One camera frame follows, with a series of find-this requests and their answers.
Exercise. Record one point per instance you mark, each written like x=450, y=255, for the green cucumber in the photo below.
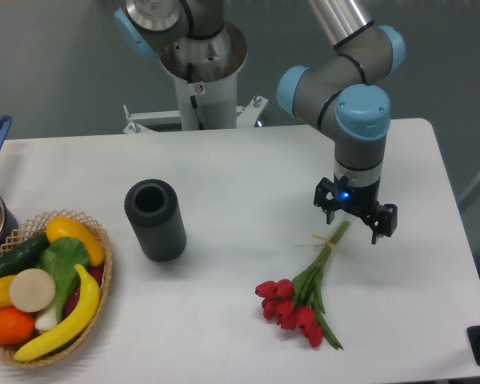
x=23, y=256

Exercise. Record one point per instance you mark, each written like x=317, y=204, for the orange fruit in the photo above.
x=16, y=327

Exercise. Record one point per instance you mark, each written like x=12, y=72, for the green bok choy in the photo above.
x=58, y=260

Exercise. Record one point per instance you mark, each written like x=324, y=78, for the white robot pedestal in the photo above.
x=205, y=74

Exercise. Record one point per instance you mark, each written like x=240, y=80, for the woven wicker basket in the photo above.
x=33, y=227

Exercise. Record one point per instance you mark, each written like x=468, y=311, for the yellow banana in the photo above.
x=70, y=327

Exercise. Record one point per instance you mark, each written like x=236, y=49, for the beige round disc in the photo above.
x=32, y=290

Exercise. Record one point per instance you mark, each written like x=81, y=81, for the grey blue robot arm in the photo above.
x=341, y=99

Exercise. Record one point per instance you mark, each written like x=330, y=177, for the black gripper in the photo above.
x=359, y=201

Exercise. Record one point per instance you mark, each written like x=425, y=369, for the dark grey ribbed vase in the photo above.
x=153, y=211

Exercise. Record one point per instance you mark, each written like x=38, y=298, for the yellow squash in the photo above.
x=64, y=227

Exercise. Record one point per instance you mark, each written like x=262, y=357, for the red tulip bouquet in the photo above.
x=297, y=303

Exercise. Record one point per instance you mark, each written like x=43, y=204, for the dark red vegetable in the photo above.
x=96, y=273

